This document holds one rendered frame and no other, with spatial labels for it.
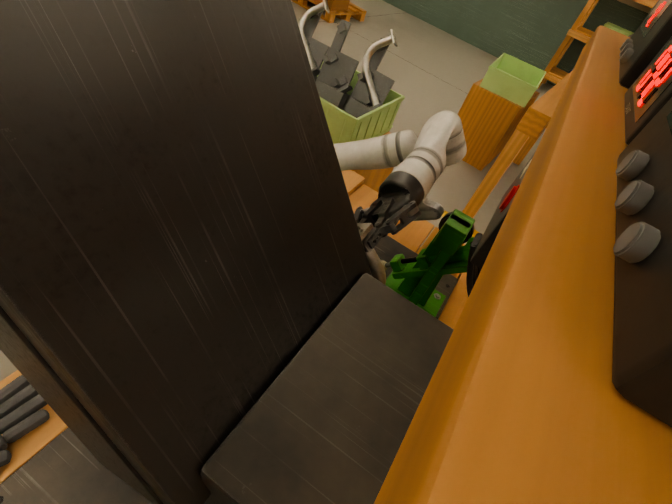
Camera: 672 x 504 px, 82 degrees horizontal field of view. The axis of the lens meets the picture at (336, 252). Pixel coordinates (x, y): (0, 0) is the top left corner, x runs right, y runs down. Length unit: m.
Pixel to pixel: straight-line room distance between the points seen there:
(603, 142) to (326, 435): 0.32
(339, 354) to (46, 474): 0.49
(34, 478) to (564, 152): 0.75
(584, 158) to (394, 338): 0.31
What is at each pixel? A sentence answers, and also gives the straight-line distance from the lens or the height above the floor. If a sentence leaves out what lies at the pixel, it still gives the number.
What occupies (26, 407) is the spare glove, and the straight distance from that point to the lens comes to 0.79.
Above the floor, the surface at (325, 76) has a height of 0.93.
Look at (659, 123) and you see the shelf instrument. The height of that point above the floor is 1.57.
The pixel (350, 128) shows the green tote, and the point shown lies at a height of 0.91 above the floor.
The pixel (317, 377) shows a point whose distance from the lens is 0.42.
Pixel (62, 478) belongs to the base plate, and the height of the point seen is 0.90.
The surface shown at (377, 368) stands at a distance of 0.45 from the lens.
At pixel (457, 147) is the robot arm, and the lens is 0.81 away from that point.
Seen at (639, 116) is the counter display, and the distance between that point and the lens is 0.29.
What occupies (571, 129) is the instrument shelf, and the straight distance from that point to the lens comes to 0.26.
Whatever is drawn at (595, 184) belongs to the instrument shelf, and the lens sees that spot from 0.21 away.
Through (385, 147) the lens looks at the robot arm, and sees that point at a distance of 0.83.
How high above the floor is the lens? 1.61
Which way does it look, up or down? 44 degrees down
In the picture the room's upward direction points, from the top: 21 degrees clockwise
